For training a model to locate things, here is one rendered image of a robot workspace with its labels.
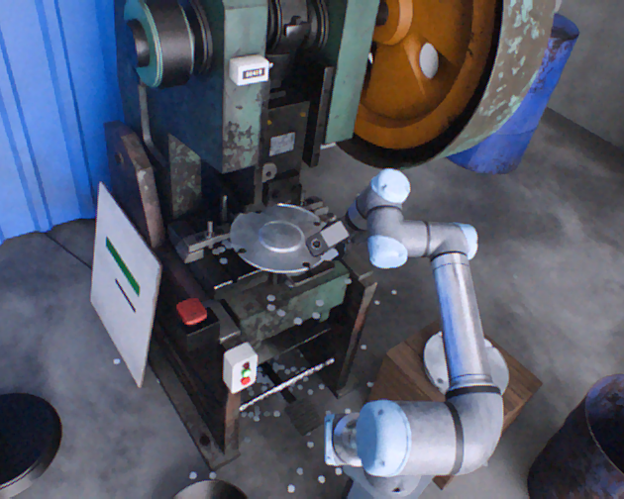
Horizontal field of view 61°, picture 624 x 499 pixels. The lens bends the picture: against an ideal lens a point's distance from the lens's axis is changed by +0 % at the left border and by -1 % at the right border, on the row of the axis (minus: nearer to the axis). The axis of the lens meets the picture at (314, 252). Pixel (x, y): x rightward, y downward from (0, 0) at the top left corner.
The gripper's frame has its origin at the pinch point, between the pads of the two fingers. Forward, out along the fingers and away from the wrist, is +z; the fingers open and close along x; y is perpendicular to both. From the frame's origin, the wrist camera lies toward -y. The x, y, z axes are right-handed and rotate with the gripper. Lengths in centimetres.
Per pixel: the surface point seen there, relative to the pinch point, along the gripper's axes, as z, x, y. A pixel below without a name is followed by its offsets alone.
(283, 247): 12.9, 9.3, -0.7
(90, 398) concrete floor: 99, 9, -53
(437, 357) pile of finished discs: 36, -42, 41
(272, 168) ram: -3.7, 25.2, -0.9
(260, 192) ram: 3.8, 23.2, -3.2
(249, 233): 17.7, 18.4, -5.3
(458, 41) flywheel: -42, 24, 38
